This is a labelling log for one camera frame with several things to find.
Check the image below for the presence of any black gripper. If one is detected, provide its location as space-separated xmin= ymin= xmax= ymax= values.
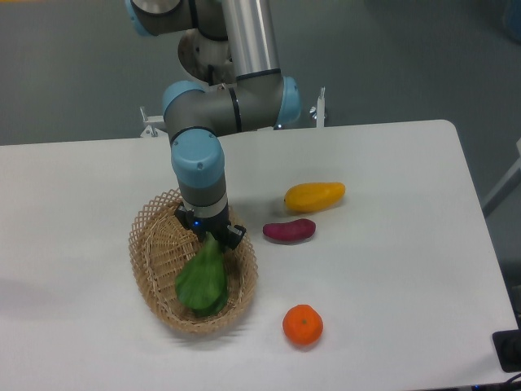
xmin=174 ymin=205 xmax=247 ymax=250

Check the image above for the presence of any green bok choy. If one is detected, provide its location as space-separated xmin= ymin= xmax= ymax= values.
xmin=175 ymin=234 xmax=229 ymax=318

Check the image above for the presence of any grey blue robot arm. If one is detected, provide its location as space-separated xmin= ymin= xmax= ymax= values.
xmin=125 ymin=1 xmax=301 ymax=249

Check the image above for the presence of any woven wicker basket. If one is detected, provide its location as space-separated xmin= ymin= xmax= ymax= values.
xmin=129 ymin=189 xmax=258 ymax=335

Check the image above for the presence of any purple sweet potato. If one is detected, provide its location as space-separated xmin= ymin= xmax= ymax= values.
xmin=262 ymin=218 xmax=316 ymax=243

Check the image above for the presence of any yellow mango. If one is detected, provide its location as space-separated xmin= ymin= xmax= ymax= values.
xmin=284 ymin=182 xmax=346 ymax=213

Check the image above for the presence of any orange mandarin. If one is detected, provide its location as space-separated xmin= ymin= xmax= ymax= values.
xmin=282 ymin=304 xmax=324 ymax=347

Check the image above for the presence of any white table leg at right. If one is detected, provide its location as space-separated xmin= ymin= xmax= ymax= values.
xmin=481 ymin=139 xmax=520 ymax=218

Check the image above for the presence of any black device at table edge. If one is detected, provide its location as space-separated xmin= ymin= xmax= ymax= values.
xmin=493 ymin=329 xmax=520 ymax=373

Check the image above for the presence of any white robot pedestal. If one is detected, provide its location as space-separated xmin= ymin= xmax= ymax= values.
xmin=177 ymin=29 xmax=236 ymax=87

